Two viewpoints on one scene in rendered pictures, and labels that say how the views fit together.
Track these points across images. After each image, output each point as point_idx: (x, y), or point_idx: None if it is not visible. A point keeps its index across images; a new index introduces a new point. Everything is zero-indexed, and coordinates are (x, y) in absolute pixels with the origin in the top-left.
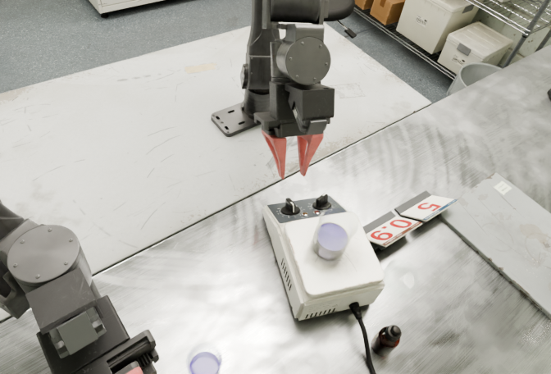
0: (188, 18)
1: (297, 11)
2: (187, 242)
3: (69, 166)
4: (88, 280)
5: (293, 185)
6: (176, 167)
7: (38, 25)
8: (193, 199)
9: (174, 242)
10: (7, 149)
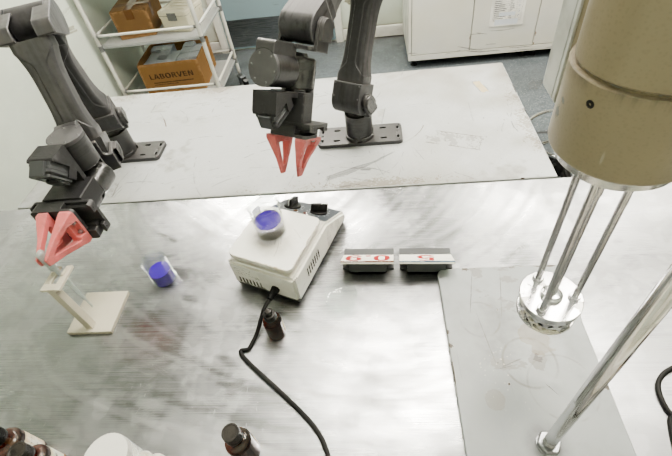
0: None
1: (295, 33)
2: (228, 204)
3: (211, 137)
4: (87, 163)
5: (332, 197)
6: (266, 157)
7: None
8: (256, 181)
9: (221, 201)
10: (192, 119)
